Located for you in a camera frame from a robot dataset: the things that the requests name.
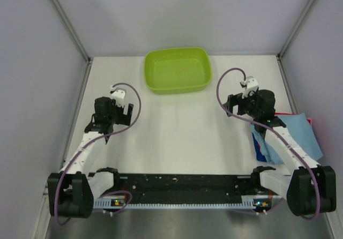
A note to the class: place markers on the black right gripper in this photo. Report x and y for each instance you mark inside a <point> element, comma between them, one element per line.
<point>237,99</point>

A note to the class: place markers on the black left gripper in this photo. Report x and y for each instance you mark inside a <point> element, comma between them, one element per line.
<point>124,119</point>

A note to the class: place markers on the light blue t shirt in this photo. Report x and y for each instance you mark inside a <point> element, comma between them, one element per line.
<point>276,160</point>

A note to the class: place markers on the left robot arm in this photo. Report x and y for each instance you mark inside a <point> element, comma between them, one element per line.
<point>72,191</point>

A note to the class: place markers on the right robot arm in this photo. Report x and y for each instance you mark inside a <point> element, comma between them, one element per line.
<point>310,189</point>

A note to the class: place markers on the green plastic basin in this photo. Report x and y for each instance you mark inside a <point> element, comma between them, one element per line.
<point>177,70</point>

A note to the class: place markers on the blue white folded t shirt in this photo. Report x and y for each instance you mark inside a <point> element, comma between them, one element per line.
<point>259,155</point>

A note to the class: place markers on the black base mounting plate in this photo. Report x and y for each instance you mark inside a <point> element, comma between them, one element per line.
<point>190,189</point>

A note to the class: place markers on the red folded t shirt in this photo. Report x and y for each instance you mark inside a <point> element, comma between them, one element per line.
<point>298,127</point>

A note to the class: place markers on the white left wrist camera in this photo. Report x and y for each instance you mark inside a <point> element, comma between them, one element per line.
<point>118,95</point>

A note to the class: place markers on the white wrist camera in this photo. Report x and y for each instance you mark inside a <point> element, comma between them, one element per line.
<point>249,85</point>
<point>118,95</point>

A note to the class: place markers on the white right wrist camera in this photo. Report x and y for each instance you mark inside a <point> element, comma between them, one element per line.
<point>249,85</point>

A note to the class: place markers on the left aluminium corner post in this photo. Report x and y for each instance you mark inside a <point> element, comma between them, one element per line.
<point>64,19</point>

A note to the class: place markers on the aluminium corner post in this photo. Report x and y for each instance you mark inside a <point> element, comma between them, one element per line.
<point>64,19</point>
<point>296,28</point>

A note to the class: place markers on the right aluminium corner post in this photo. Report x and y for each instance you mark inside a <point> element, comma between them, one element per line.
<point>296,28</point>

